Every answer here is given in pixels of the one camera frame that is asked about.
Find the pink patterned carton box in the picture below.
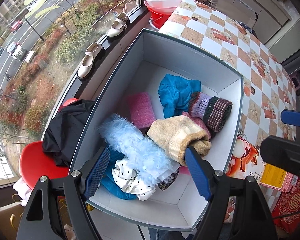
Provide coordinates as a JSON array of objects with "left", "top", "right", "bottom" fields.
[{"left": 260, "top": 164, "right": 298, "bottom": 193}]

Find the pink sponge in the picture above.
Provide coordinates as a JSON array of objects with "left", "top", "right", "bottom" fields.
[
  {"left": 127, "top": 92, "right": 156, "bottom": 129},
  {"left": 179, "top": 166, "right": 191, "bottom": 176}
]

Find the plaid cloth on chair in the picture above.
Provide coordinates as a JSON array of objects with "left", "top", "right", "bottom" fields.
[{"left": 238, "top": 22, "right": 257, "bottom": 37}]

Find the red plastic basin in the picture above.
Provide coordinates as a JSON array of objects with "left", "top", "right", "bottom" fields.
[{"left": 144, "top": 1, "right": 176, "bottom": 29}]

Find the light blue fluffy cloth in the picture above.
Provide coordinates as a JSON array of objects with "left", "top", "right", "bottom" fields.
[{"left": 97, "top": 114, "right": 179, "bottom": 186}]

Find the black garment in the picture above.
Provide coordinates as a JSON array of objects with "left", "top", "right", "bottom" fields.
[{"left": 42, "top": 99, "right": 95, "bottom": 167}]

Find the beige knitted sock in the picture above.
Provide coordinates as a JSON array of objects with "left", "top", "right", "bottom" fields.
[{"left": 147, "top": 115, "right": 211, "bottom": 166}]

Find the pink sponge left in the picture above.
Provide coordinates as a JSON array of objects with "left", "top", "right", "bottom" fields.
[{"left": 127, "top": 92, "right": 156, "bottom": 129}]

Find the leopard print scrunchie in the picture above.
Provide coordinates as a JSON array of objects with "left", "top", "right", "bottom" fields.
[{"left": 158, "top": 170, "right": 179, "bottom": 191}]

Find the beige shoe near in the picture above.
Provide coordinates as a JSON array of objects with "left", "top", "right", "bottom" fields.
[{"left": 77, "top": 42, "right": 104, "bottom": 80}]

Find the dark green cardboard storage box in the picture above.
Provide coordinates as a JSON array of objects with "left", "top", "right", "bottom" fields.
[{"left": 70, "top": 29, "right": 243, "bottom": 231}]

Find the beige shoe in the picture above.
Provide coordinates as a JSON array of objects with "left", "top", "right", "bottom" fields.
[
  {"left": 77, "top": 42, "right": 104, "bottom": 80},
  {"left": 107, "top": 12, "right": 130, "bottom": 40}
]

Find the purple striped knitted sock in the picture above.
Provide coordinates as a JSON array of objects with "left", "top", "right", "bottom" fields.
[{"left": 189, "top": 92, "right": 232, "bottom": 133}]

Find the blue crumpled cloth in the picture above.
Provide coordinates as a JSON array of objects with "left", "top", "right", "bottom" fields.
[
  {"left": 101, "top": 144, "right": 137, "bottom": 200},
  {"left": 158, "top": 74, "right": 202, "bottom": 118}
]

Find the beige folding chair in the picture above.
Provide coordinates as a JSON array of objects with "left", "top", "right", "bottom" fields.
[{"left": 204, "top": 0, "right": 258, "bottom": 29}]

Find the white polka dot scrunchie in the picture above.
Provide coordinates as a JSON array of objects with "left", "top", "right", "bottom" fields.
[{"left": 115, "top": 158, "right": 156, "bottom": 201}]

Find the pink navy knitted sock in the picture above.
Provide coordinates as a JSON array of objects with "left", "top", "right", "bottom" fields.
[{"left": 182, "top": 112, "right": 211, "bottom": 140}]

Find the floral tissue pack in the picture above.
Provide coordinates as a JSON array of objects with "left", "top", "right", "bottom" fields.
[{"left": 225, "top": 135, "right": 266, "bottom": 224}]

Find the red plastic stool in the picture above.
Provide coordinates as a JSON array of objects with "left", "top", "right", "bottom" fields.
[{"left": 20, "top": 99, "right": 78, "bottom": 189}]

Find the blue crumpled cloth lower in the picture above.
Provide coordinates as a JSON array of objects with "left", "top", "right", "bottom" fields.
[{"left": 101, "top": 144, "right": 137, "bottom": 200}]

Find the blue crumpled cloth upper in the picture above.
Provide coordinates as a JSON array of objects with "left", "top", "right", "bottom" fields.
[{"left": 158, "top": 74, "right": 202, "bottom": 118}]

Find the beige shoe far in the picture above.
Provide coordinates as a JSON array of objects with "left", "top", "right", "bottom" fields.
[{"left": 107, "top": 12, "right": 130, "bottom": 40}]

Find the checkered printed tablecloth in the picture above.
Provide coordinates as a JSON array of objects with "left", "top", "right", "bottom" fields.
[{"left": 158, "top": 0, "right": 297, "bottom": 224}]

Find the red embroidered cushion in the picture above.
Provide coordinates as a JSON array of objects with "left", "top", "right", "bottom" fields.
[{"left": 271, "top": 178, "right": 300, "bottom": 234}]

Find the pink sponge right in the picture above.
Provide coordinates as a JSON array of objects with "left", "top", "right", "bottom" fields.
[{"left": 179, "top": 166, "right": 191, "bottom": 176}]

